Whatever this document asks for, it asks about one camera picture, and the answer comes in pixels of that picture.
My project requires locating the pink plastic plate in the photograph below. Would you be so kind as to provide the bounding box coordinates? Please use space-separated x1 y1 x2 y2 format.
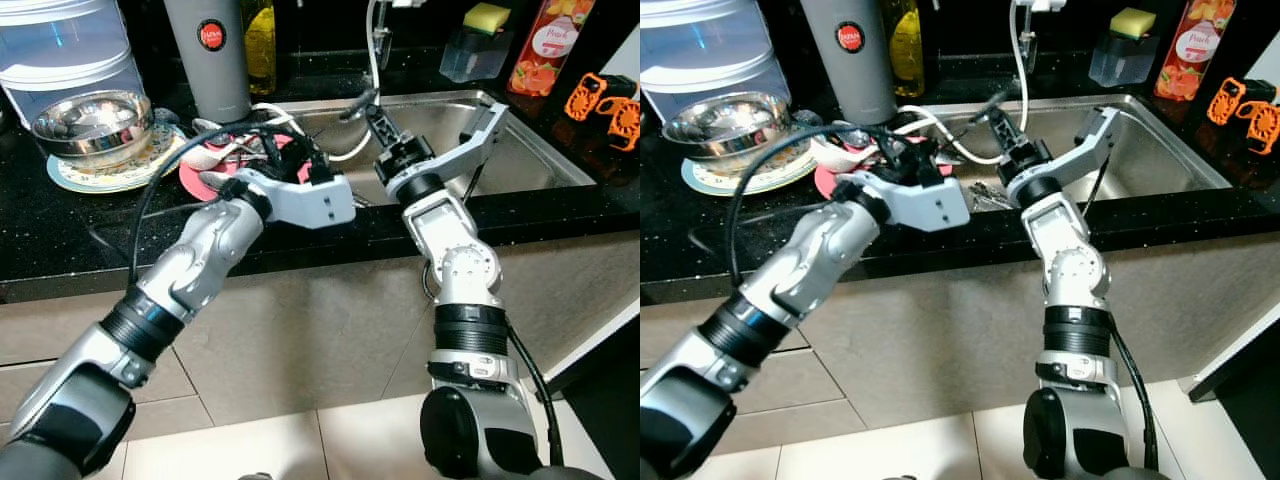
812 135 956 201
180 130 311 201

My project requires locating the floral plate with blue rim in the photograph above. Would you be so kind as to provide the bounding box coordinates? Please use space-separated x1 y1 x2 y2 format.
47 125 188 194
680 130 816 198

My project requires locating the stainless steel bowl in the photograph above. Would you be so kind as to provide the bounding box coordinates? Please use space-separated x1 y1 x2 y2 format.
662 92 791 161
30 90 156 171

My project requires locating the stainless steel kitchen sink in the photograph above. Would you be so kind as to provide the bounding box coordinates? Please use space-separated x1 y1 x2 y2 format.
900 92 1236 213
262 90 601 213

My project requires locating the beige kitchen cabinet front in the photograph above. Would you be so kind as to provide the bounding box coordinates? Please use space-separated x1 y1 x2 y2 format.
0 232 641 441
640 235 1280 421

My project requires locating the chrome tap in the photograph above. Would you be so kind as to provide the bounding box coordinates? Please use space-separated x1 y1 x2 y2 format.
1012 0 1041 63
368 0 394 69

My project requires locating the yellow oil bottle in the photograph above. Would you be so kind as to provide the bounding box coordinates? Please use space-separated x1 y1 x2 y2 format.
240 0 277 96
885 0 926 98

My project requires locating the grey bottle with red label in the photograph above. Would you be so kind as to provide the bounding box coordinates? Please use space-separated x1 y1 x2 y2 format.
798 0 896 126
163 0 253 123

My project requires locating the yellow sponge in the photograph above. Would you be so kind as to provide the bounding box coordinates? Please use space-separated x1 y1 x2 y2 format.
463 3 513 36
1110 8 1159 39

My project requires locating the red peach refill pouch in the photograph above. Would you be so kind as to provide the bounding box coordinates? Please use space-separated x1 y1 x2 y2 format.
508 0 596 98
1153 0 1236 101

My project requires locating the clear stacked plastic container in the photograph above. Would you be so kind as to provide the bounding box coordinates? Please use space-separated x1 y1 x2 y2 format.
0 0 146 131
640 0 776 126

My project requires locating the white flexible hose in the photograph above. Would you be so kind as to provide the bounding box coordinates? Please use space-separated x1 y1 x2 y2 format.
250 0 386 163
900 0 1031 166

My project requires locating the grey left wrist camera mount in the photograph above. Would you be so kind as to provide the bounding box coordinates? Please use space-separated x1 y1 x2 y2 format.
880 168 973 234
255 165 356 231

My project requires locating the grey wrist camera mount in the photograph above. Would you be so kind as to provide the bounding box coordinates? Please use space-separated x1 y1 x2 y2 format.
880 168 973 234
1003 105 1121 201
378 100 511 201
255 165 356 231

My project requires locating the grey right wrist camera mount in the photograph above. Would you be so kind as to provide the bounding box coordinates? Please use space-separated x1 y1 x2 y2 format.
1003 105 1121 201
378 100 511 201

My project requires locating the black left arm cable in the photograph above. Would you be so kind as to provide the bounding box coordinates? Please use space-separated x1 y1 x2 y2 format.
725 120 951 291
130 118 331 291

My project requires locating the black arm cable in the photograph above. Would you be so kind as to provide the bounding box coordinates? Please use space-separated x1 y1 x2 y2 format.
500 318 566 471
725 120 951 291
130 118 331 291
1108 318 1161 473

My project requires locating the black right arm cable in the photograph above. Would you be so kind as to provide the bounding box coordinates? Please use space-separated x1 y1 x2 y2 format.
500 318 566 471
1108 318 1161 473

